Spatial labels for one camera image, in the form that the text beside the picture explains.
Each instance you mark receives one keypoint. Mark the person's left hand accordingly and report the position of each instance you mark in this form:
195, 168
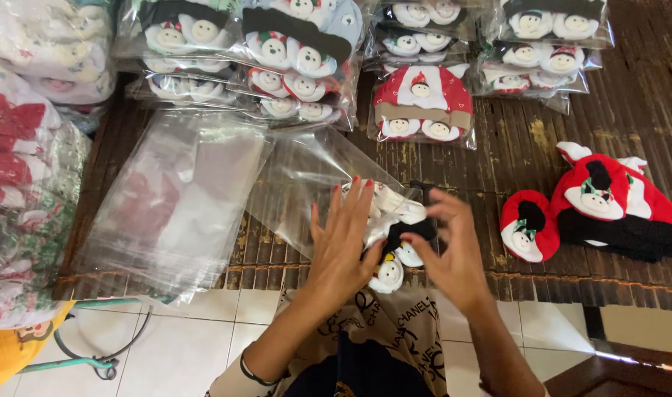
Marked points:
336, 259

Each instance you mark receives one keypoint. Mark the person's right hand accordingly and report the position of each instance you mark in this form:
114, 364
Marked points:
457, 264

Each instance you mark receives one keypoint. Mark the white and black baby hat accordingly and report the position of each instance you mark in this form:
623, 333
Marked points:
402, 218

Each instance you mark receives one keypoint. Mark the clear plastic bag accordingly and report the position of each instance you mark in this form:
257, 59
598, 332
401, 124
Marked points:
302, 187

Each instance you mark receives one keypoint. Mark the white snowman baby bootie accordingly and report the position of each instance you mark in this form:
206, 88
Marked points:
388, 275
408, 256

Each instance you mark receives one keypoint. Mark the red snowman baby bootie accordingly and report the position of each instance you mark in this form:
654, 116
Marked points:
526, 226
595, 190

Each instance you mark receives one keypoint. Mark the person's beige printed clothing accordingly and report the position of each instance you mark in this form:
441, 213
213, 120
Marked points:
391, 342

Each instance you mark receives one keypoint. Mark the brown bamboo mat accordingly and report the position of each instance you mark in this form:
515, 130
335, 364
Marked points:
534, 160

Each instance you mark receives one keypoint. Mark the black wrist band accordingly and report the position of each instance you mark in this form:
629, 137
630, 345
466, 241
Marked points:
253, 376

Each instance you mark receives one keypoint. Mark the packaged red hat set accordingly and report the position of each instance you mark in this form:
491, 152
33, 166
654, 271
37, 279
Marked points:
424, 105

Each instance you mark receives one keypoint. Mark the stack of empty clear bags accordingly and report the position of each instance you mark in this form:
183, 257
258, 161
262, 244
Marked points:
176, 209

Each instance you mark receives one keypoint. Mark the red and black baby hat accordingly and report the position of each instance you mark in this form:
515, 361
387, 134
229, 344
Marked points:
645, 226

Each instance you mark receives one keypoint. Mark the dark wooden furniture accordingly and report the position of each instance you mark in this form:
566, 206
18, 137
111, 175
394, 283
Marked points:
622, 375

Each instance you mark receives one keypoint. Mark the rows of packaged snowman sets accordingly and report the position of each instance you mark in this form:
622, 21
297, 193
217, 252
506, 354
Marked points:
297, 49

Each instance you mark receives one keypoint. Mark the heap of packaged baby clothes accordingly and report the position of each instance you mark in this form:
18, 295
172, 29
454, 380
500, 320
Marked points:
32, 165

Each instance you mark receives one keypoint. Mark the yellow printed bag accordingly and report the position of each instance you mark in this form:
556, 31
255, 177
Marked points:
10, 344

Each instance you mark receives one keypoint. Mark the green metal frame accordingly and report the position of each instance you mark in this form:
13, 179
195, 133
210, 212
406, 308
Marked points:
87, 361

